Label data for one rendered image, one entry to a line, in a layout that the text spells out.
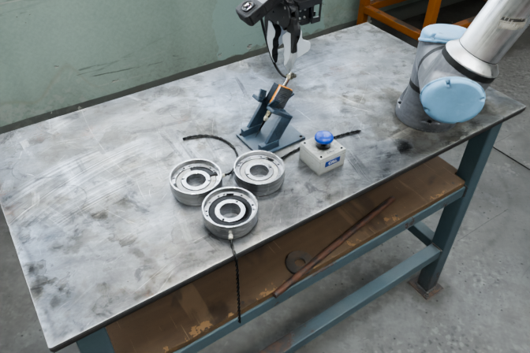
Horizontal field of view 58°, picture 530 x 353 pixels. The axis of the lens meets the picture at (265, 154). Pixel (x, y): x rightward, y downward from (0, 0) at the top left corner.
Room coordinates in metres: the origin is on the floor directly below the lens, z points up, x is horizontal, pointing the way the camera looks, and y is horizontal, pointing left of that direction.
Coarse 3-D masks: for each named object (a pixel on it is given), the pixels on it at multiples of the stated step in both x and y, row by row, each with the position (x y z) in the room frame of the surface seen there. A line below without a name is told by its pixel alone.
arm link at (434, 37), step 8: (432, 24) 1.02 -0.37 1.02; (440, 24) 1.02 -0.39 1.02; (448, 24) 1.02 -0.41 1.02; (424, 32) 0.98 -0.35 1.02; (432, 32) 0.96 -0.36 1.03; (440, 32) 0.96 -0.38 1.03; (448, 32) 0.96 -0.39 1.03; (456, 32) 0.97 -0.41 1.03; (464, 32) 0.97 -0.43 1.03; (424, 40) 0.96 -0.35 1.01; (432, 40) 0.95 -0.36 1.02; (440, 40) 0.94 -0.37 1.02; (448, 40) 0.93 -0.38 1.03; (424, 48) 0.96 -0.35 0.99; (432, 48) 0.93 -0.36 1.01; (440, 48) 0.92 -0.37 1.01; (416, 56) 0.98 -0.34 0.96; (424, 56) 0.93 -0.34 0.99; (416, 64) 0.96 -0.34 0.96; (416, 72) 0.97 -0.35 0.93; (416, 80) 0.96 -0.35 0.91
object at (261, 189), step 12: (240, 156) 0.76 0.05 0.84; (252, 156) 0.78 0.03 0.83; (264, 156) 0.78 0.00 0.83; (276, 156) 0.76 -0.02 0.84; (240, 168) 0.74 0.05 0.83; (252, 168) 0.74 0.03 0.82; (264, 168) 0.75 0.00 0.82; (240, 180) 0.69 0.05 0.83; (276, 180) 0.69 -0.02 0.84; (252, 192) 0.68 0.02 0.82; (264, 192) 0.68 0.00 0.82
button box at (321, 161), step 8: (304, 144) 0.80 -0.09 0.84; (312, 144) 0.80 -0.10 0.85; (320, 144) 0.79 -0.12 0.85; (328, 144) 0.80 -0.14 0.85; (336, 144) 0.80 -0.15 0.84; (304, 152) 0.79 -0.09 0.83; (312, 152) 0.77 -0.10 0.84; (320, 152) 0.77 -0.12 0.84; (328, 152) 0.77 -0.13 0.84; (336, 152) 0.77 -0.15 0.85; (344, 152) 0.78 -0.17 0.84; (304, 160) 0.79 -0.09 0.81; (312, 160) 0.77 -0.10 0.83; (320, 160) 0.75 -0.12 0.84; (328, 160) 0.76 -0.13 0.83; (336, 160) 0.77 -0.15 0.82; (344, 160) 0.79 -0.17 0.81; (312, 168) 0.77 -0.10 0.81; (320, 168) 0.75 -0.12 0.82; (328, 168) 0.76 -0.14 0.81
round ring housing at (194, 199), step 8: (192, 160) 0.75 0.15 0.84; (200, 160) 0.75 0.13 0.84; (208, 160) 0.75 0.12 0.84; (176, 168) 0.72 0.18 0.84; (184, 168) 0.74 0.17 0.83; (208, 168) 0.74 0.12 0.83; (216, 168) 0.73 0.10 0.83; (176, 176) 0.71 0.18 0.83; (184, 176) 0.71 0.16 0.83; (192, 176) 0.72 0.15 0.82; (200, 176) 0.72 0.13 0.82; (208, 176) 0.71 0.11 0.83; (216, 176) 0.71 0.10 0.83; (176, 184) 0.70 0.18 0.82; (184, 184) 0.68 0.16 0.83; (208, 184) 0.69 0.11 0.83; (216, 184) 0.67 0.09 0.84; (176, 192) 0.66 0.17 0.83; (184, 192) 0.65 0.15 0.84; (200, 192) 0.65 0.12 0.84; (208, 192) 0.66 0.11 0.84; (184, 200) 0.65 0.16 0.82; (192, 200) 0.65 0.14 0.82; (200, 200) 0.65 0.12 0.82
